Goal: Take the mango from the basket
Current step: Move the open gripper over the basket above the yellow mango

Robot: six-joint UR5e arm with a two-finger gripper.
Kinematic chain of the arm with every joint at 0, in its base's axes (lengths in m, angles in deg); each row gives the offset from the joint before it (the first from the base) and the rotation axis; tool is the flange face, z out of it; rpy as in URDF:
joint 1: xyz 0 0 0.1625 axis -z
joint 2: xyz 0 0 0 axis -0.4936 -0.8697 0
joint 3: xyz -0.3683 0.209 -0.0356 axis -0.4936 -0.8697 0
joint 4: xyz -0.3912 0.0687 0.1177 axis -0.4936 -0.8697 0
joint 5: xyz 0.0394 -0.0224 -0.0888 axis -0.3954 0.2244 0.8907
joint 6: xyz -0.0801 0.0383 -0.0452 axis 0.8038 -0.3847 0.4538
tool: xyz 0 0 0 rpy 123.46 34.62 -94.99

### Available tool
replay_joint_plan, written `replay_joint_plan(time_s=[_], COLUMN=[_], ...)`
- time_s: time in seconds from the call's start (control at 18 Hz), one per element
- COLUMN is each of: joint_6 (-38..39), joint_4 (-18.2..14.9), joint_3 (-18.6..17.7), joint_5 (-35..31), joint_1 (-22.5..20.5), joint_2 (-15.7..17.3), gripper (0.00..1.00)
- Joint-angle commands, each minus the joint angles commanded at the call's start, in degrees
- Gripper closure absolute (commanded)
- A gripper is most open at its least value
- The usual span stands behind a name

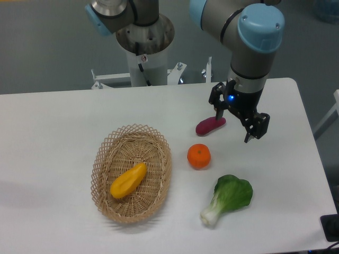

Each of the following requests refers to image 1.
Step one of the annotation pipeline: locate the orange tangerine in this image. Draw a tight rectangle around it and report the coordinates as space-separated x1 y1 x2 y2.
187 143 211 170

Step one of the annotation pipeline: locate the purple sweet potato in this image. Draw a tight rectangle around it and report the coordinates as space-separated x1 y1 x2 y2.
195 117 226 137

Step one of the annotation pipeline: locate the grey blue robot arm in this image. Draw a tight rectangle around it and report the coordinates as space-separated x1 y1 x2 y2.
85 1 285 141

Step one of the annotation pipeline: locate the yellow mango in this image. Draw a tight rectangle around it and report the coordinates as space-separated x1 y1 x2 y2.
110 162 147 199

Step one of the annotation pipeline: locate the green bok choy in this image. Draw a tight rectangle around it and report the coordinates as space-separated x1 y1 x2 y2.
200 175 253 226

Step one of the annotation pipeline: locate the black device at table edge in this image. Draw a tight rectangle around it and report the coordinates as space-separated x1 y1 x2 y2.
320 214 338 242

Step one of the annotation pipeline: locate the woven wicker basket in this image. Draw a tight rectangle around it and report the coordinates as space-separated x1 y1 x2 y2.
91 124 172 223

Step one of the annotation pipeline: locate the black pedestal cable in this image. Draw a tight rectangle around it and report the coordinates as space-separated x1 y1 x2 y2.
134 42 153 87

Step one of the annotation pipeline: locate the white furniture leg right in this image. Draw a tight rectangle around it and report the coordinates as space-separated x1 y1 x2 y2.
313 89 338 140

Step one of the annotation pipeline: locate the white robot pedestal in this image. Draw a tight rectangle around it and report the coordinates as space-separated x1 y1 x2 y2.
116 14 175 87

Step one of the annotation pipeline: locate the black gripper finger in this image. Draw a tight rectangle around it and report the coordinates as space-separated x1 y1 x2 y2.
234 110 270 143
208 82 229 121

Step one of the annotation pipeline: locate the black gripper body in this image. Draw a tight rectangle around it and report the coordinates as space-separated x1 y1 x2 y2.
222 80 263 119

